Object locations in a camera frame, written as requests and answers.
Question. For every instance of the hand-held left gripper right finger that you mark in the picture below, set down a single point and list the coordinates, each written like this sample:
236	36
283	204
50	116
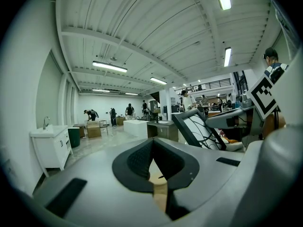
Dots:
208	164

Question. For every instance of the chrome faucet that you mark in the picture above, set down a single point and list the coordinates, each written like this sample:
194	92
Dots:
45	123

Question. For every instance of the black faucet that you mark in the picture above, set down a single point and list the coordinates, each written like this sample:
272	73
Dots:
157	119

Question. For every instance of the small brown box stool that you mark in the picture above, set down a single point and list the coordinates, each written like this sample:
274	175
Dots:
81	131

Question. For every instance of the tan woven ottoman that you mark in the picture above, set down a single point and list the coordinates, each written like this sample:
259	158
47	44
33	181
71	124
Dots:
94	130

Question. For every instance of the white vanity cabinet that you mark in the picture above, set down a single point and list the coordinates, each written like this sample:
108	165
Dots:
52	145

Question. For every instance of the small metal side table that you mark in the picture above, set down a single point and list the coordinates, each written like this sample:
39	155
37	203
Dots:
103	125

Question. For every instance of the orange cushion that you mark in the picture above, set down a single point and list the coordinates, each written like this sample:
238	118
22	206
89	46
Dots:
233	141

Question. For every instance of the white rectangular bathtub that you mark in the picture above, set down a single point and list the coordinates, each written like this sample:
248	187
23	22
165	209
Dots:
136	129

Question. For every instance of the dark green round bin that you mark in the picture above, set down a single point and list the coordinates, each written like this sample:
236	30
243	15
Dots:
74	137

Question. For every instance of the white beanbag seat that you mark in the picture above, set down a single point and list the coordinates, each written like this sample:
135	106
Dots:
234	146

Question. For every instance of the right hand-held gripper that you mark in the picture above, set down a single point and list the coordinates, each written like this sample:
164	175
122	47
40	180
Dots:
288	91

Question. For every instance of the black square frame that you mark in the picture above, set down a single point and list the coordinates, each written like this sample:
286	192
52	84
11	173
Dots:
189	124

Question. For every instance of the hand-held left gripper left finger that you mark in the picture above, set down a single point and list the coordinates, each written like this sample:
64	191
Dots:
99	174

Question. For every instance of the person's right forearm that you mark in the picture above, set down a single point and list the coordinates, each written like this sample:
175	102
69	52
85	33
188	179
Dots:
270	126

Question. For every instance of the black mezzanine railing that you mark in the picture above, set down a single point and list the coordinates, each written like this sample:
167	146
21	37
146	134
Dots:
206	85

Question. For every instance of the wooden cabinet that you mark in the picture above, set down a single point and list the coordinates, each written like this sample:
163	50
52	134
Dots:
120	120

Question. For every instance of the dark wooden sink vanity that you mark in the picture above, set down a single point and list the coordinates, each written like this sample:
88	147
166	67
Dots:
163	131

